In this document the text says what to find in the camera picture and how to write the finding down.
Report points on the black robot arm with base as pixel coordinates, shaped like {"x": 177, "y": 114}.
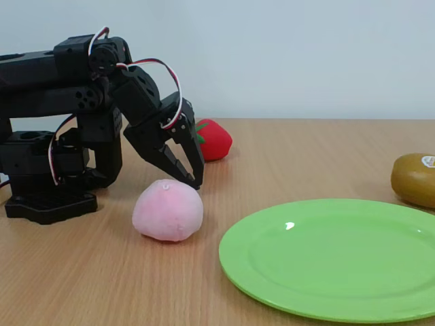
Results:
{"x": 34, "y": 69}

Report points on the brown kiwi with sticker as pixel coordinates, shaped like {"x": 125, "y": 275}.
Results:
{"x": 413, "y": 183}

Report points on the pink plush peach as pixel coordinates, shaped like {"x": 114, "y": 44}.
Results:
{"x": 168, "y": 210}

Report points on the red plush strawberry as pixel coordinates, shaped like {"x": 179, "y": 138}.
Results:
{"x": 217, "y": 142}

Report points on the green plastic plate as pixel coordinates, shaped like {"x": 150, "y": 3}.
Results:
{"x": 326, "y": 261}

